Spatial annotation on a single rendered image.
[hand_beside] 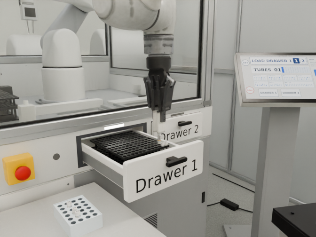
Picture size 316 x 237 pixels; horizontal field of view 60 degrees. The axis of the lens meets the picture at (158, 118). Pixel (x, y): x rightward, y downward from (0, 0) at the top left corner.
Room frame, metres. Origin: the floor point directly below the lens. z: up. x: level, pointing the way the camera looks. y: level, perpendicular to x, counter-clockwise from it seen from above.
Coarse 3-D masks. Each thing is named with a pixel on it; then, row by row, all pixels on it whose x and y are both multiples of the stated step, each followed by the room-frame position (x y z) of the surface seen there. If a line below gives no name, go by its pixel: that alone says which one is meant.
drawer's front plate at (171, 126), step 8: (200, 112) 1.23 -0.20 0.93; (168, 120) 1.10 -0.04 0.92; (176, 120) 1.13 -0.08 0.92; (184, 120) 1.16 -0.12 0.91; (192, 120) 1.19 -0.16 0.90; (200, 120) 1.23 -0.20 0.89; (152, 128) 1.06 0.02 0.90; (168, 128) 1.10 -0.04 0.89; (176, 128) 1.13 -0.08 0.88; (184, 128) 1.16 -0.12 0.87; (192, 128) 1.19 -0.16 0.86; (200, 128) 1.23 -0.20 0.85; (168, 136) 1.10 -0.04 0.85; (176, 136) 1.13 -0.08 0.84; (184, 136) 1.16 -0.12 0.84; (192, 136) 1.19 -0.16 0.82
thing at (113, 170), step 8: (96, 136) 0.97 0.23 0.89; (152, 136) 0.97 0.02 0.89; (88, 144) 0.95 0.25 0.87; (168, 144) 0.90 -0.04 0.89; (176, 144) 0.88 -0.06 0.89; (88, 152) 0.84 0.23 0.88; (96, 152) 0.80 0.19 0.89; (88, 160) 0.84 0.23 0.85; (96, 160) 0.79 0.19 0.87; (104, 160) 0.76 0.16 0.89; (112, 160) 0.74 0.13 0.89; (96, 168) 0.80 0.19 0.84; (104, 168) 0.76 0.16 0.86; (112, 168) 0.72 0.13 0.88; (120, 168) 0.69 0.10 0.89; (112, 176) 0.72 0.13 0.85; (120, 176) 0.69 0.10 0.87; (120, 184) 0.69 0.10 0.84
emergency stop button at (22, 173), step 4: (20, 168) 0.69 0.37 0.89; (24, 168) 0.69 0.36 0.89; (28, 168) 0.70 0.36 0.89; (16, 172) 0.68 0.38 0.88; (20, 172) 0.68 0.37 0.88; (24, 172) 0.69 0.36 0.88; (28, 172) 0.70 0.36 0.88; (16, 176) 0.68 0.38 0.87; (20, 176) 0.68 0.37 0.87; (24, 176) 0.69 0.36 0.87; (28, 176) 0.70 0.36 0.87; (20, 180) 0.69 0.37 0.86
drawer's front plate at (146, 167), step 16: (192, 144) 0.79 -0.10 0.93; (128, 160) 0.66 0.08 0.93; (144, 160) 0.67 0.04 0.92; (160, 160) 0.71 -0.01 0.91; (192, 160) 0.79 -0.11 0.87; (128, 176) 0.64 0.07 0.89; (144, 176) 0.67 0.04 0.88; (192, 176) 0.79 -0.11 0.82; (128, 192) 0.64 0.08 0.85; (144, 192) 0.67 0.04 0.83
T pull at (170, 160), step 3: (168, 159) 0.71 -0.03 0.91; (171, 159) 0.70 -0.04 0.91; (174, 159) 0.70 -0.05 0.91; (177, 159) 0.70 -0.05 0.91; (180, 159) 0.70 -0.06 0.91; (183, 159) 0.71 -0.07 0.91; (186, 159) 0.72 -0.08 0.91; (168, 162) 0.68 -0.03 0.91; (171, 162) 0.68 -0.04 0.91; (174, 162) 0.69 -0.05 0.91; (177, 162) 0.70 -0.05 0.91; (180, 162) 0.70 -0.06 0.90; (183, 162) 0.71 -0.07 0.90; (168, 165) 0.68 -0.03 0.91; (171, 165) 0.68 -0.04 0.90; (174, 165) 0.69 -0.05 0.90
